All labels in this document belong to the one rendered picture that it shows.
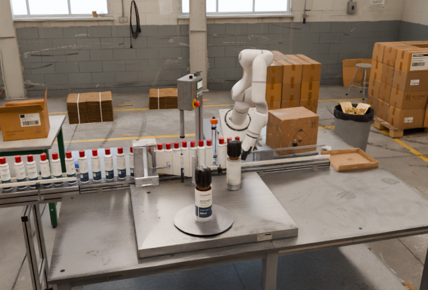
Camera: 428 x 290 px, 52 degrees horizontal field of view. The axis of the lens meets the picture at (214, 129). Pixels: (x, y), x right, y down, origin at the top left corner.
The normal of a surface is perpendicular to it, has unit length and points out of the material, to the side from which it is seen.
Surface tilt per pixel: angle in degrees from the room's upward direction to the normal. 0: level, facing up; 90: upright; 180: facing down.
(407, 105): 92
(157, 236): 0
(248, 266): 1
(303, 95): 91
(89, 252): 0
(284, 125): 90
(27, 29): 90
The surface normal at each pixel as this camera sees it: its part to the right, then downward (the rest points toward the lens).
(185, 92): -0.36, 0.32
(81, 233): 0.00, -0.94
